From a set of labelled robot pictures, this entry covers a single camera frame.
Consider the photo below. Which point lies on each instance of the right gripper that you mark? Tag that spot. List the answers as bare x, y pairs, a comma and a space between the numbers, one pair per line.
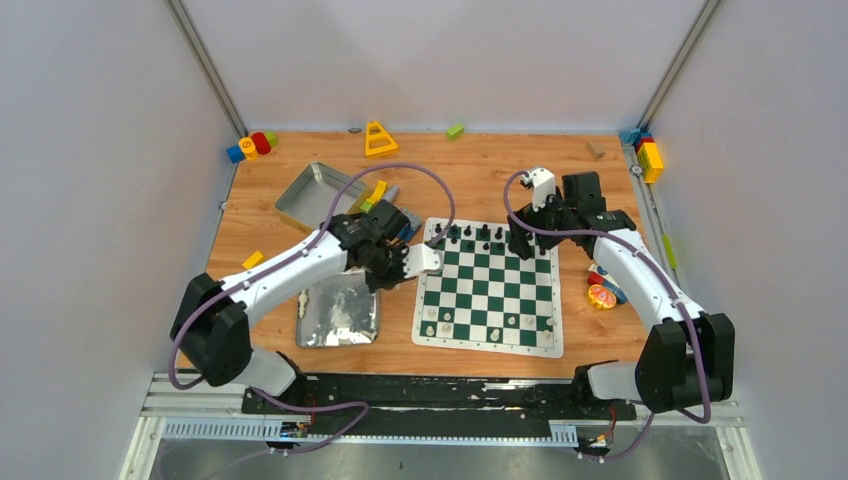
530, 218

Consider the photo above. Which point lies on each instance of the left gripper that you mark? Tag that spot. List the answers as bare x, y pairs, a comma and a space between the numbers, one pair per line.
395, 266

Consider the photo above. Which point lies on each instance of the green white chess board mat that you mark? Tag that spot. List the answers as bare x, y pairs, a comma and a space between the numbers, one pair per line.
485, 297

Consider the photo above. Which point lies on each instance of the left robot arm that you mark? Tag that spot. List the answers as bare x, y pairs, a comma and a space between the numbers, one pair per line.
213, 323

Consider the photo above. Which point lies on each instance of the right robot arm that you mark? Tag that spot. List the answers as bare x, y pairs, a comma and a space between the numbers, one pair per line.
686, 363

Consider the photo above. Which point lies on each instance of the grey and blue brick stack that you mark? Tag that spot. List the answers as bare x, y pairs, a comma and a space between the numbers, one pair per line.
412, 226

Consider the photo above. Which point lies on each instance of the silver tin lid tray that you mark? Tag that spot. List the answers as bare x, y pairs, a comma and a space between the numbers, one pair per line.
338, 311

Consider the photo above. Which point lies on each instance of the grey toy microphone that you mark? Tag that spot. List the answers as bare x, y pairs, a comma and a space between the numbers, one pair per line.
391, 194

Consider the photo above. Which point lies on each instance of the brown wooden block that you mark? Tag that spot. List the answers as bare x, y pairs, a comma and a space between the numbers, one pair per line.
595, 150

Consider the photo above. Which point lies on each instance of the square metal tin box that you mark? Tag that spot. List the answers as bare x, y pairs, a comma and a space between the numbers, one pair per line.
305, 203

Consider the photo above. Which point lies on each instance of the coloured brick stack right corner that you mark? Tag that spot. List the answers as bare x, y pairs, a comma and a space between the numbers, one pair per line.
647, 152

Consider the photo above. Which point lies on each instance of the yellow triangle toy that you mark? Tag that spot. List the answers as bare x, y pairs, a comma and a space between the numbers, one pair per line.
378, 141

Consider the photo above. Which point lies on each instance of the yellow cube block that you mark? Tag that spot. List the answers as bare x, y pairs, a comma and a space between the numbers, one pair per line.
255, 259

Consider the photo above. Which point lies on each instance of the green block at back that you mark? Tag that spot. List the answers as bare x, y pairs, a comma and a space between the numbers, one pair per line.
455, 131

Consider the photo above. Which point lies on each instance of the coloured blocks cluster left corner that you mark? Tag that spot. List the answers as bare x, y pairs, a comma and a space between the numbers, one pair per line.
257, 144

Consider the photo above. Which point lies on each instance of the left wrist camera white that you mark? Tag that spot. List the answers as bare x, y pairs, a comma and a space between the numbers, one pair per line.
420, 259

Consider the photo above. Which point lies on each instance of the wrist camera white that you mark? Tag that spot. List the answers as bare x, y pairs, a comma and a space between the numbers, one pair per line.
420, 259
542, 183

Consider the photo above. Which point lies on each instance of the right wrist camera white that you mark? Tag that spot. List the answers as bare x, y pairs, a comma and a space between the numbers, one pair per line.
542, 183

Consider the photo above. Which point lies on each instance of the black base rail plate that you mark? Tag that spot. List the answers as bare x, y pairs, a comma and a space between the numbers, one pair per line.
454, 407

